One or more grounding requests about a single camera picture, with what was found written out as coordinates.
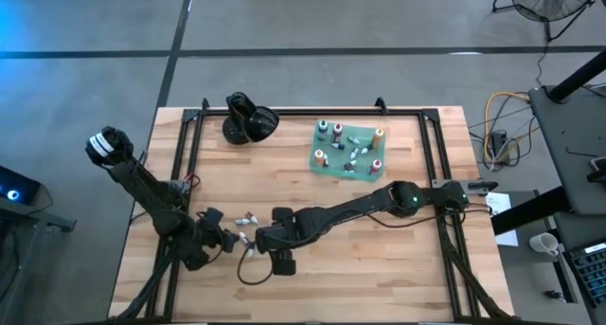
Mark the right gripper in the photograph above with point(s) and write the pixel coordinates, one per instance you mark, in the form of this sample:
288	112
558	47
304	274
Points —
293	230

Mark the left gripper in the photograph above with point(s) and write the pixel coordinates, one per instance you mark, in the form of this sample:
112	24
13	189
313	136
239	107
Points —
215	240

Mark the large yellow food coloring bottle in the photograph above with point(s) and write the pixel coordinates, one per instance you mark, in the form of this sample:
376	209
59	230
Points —
318	157

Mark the small bottle red white label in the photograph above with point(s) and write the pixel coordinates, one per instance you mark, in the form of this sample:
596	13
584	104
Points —
326	160

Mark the small reddish dropper bottle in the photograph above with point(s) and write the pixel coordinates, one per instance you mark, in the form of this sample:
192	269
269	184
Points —
350	165

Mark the large green food coloring bottle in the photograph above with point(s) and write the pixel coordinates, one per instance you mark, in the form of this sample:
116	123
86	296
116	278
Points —
322	128

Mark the large orange bottle yellow cap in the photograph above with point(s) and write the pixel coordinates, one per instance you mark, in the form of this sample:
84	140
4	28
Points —
377	138

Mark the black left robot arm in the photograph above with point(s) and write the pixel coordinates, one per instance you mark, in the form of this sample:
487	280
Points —
142	187

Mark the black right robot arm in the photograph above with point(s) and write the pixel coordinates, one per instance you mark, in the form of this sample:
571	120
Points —
360	204

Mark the small black label dropper bottle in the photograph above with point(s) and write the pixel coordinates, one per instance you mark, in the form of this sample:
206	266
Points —
250	251

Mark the teal translucent plastic bin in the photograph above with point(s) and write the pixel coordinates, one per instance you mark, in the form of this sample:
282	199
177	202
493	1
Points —
362	171

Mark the black desk lamp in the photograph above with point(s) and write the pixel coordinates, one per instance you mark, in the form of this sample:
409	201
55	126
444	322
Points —
251	123

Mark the black box blue light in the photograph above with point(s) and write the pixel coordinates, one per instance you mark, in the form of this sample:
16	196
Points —
19	185

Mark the white paper sheet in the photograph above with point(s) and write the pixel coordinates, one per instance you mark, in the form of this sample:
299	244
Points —
497	202

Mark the black power strip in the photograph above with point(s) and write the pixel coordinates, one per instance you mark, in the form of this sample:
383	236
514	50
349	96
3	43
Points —
499	142

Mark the black metal beam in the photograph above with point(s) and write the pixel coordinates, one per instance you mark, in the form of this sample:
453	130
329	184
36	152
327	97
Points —
525	213

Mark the white mug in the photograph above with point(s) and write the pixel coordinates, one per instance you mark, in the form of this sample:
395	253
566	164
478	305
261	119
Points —
543	243

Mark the grey side table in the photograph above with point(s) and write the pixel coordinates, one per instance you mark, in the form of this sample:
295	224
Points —
568	140

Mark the black laptop keyboard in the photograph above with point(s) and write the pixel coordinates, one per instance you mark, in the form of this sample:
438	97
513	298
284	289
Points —
589	273

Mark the black metal pole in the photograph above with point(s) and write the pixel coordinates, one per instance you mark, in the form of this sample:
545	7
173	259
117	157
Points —
577	76

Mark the black aluminium table frame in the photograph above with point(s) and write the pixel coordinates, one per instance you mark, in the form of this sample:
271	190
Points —
308	112

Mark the black frame clamp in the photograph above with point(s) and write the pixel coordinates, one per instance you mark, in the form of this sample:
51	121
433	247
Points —
205	104
380	104

